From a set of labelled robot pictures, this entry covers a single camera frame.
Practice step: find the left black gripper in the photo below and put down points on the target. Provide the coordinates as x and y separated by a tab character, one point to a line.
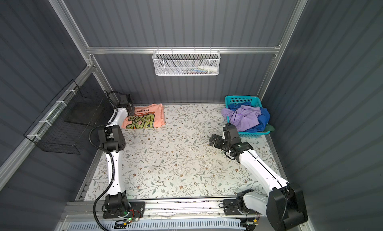
131	113

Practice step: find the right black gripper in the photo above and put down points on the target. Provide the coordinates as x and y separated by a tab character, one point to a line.
219	138

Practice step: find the peach orange t-shirt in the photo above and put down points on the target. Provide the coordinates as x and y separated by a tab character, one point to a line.
145	117

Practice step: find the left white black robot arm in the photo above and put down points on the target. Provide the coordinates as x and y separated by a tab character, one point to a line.
112	143

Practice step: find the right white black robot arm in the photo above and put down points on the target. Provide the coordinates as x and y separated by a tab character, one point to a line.
284	203

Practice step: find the purple t-shirt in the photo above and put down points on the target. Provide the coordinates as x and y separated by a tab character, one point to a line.
243	118

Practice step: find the blue t-shirt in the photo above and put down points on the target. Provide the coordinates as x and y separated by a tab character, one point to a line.
263	118

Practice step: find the dark green garment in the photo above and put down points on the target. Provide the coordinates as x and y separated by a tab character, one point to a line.
269	128

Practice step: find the teal plastic laundry basket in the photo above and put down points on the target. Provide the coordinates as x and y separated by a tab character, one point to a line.
255	101

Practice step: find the floral patterned table mat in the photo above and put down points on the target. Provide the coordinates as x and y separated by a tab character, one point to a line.
176	161

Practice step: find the white bottle in basket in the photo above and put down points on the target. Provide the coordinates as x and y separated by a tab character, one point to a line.
208	69

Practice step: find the white ventilation grille strip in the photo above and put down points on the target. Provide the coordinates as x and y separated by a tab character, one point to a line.
222	224

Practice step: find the black wire basket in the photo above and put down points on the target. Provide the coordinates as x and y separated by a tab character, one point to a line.
67	125

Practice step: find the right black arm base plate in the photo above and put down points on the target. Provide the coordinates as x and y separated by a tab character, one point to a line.
234	207

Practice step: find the white wire mesh basket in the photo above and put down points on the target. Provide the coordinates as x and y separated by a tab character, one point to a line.
185	62

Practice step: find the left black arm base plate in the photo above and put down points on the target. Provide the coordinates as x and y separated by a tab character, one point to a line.
136	210

